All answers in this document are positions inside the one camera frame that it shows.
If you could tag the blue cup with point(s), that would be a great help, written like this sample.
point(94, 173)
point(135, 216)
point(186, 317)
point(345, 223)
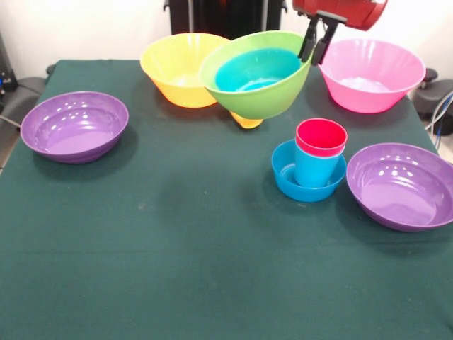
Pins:
point(315, 171)

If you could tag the purple bowl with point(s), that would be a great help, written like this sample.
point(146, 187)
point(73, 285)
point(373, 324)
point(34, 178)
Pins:
point(70, 134)
point(400, 198)

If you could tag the black knobbed device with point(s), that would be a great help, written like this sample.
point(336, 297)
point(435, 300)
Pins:
point(442, 95)

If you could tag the red cup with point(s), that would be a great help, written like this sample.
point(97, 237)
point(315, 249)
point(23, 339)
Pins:
point(320, 138)

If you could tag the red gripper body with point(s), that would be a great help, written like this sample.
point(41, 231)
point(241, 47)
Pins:
point(350, 12)

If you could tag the black computer tower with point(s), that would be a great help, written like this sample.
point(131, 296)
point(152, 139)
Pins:
point(7, 71)

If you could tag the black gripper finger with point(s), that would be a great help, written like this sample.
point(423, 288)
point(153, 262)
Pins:
point(307, 39)
point(325, 46)

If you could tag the blue bowl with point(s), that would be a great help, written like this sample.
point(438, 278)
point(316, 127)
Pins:
point(255, 71)
point(308, 195)

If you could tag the orange bowl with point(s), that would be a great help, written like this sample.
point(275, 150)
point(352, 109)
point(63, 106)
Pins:
point(177, 85)

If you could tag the orange cup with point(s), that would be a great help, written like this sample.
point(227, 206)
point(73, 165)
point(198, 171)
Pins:
point(247, 123)

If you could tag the dark green tablecloth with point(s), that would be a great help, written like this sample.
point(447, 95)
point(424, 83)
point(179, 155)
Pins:
point(141, 283)

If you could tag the pink bowl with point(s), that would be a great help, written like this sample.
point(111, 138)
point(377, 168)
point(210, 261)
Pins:
point(368, 99)

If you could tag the green bowl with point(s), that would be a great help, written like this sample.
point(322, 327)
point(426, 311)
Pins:
point(262, 104)

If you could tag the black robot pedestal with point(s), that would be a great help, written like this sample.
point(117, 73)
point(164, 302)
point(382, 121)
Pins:
point(230, 17)

